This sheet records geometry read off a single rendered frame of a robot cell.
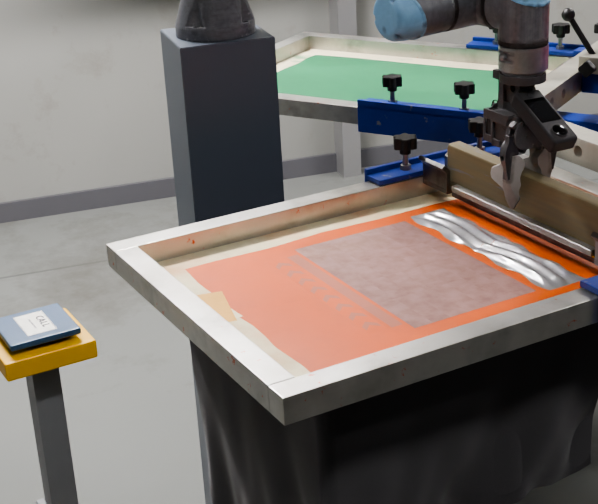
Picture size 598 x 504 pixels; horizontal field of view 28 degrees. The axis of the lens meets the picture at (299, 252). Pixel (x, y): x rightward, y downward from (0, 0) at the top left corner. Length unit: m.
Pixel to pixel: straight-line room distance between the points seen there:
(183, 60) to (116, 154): 2.73
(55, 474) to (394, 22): 0.82
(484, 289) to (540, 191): 0.21
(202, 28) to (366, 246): 0.57
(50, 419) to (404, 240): 0.62
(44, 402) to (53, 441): 0.07
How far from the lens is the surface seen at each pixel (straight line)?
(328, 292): 1.77
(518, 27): 1.84
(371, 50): 3.14
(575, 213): 1.84
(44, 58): 4.81
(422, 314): 1.69
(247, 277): 1.83
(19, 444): 3.38
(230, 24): 2.26
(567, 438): 1.87
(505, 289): 1.77
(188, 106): 2.25
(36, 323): 1.73
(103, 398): 3.53
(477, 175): 2.01
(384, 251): 1.90
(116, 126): 4.91
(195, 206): 2.31
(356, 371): 1.48
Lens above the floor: 1.70
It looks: 23 degrees down
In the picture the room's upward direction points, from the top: 3 degrees counter-clockwise
